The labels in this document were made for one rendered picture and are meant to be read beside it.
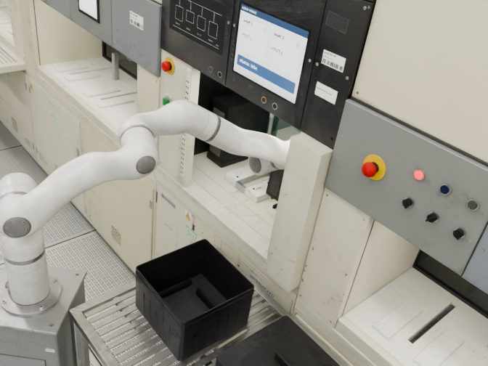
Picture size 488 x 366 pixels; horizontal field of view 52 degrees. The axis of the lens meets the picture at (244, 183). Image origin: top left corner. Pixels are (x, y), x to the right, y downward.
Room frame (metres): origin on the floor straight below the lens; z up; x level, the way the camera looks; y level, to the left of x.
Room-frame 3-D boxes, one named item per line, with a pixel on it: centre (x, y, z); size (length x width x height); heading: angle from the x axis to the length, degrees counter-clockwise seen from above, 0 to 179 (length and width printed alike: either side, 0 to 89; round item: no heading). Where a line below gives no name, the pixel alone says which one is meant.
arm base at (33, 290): (1.12, 0.64, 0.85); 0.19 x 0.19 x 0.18
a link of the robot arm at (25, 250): (1.15, 0.66, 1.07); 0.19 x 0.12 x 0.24; 25
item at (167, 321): (1.14, 0.11, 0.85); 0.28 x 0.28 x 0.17; 44
